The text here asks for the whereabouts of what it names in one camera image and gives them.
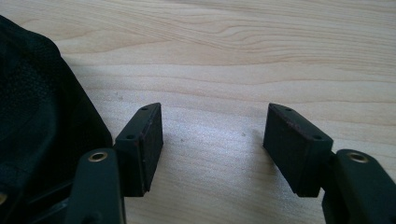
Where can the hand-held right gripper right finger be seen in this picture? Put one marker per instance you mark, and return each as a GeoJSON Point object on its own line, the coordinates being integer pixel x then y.
{"type": "Point", "coordinates": [295, 149]}

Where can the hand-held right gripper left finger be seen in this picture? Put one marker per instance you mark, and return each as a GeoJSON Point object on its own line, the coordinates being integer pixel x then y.
{"type": "Point", "coordinates": [140, 155]}

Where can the black cloth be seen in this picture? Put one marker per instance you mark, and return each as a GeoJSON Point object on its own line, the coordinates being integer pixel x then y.
{"type": "Point", "coordinates": [40, 118]}

